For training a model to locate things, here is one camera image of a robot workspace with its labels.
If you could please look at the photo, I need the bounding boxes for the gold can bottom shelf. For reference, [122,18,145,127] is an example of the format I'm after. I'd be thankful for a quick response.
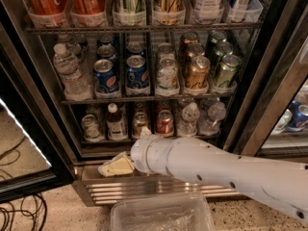
[132,112,149,139]

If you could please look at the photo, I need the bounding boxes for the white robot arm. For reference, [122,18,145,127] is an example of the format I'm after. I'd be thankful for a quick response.
[98,130,308,222]

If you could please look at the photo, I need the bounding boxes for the blue can right fridge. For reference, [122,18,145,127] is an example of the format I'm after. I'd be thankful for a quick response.
[287,100,308,131]

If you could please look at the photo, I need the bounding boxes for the blue pepsi can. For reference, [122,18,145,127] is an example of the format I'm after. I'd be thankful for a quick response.
[125,55,150,95]
[93,59,120,99]

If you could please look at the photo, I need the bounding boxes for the red can bottom shelf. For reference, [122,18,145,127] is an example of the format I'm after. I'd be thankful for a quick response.
[156,110,174,137]

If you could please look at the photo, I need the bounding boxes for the blue pepsi can left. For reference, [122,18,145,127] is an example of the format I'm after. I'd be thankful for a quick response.
[93,59,120,99]

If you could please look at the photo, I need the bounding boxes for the clear water bottle bottom left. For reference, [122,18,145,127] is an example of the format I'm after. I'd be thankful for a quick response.
[177,102,200,137]

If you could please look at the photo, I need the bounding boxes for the green soda can front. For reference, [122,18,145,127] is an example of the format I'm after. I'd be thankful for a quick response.
[212,54,242,93]

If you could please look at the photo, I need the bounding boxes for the gold can shelf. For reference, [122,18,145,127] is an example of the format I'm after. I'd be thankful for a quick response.
[153,0,186,26]
[132,112,149,139]

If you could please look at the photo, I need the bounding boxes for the clear water bottle bottom right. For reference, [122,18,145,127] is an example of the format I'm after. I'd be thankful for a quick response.
[198,102,226,136]

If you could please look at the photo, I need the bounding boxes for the clear water bottle middle shelf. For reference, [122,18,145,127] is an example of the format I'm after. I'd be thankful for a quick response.
[53,43,92,101]

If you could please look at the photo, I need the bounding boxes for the gold soda can front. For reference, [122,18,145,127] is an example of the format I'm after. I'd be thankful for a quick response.
[184,56,210,95]

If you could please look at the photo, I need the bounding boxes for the clear plastic bin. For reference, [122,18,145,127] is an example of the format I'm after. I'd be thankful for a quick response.
[111,192,216,231]

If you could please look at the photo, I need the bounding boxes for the black cables on floor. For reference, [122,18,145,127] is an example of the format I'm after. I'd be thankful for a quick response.
[0,135,48,231]

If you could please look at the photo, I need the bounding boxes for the blue pepsi can right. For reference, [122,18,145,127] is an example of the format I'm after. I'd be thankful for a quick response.
[125,55,150,95]

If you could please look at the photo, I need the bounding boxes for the orange can top left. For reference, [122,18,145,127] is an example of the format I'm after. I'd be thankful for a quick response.
[28,0,71,28]

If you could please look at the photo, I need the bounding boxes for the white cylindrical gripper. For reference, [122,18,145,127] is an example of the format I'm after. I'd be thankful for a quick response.
[98,126,173,177]

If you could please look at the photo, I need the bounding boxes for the steel fridge bottom grille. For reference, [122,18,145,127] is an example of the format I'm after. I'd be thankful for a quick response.
[73,163,241,206]

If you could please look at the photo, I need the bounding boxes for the silver can bottom shelf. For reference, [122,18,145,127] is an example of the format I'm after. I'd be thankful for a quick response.
[81,114,105,142]

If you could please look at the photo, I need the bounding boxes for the open fridge glass door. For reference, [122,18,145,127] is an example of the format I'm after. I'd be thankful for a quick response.
[0,6,73,204]

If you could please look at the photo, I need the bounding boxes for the clear water bottle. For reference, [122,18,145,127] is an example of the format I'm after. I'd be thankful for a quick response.
[177,102,200,137]
[198,102,226,136]

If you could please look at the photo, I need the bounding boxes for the orange can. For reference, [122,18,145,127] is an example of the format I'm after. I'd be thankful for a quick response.
[70,0,107,27]
[28,0,71,28]

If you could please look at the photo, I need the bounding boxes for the gold can top shelf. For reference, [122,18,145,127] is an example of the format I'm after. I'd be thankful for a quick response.
[153,0,186,26]

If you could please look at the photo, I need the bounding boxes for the brown tea bottle white cap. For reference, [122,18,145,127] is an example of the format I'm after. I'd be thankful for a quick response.
[107,103,127,141]

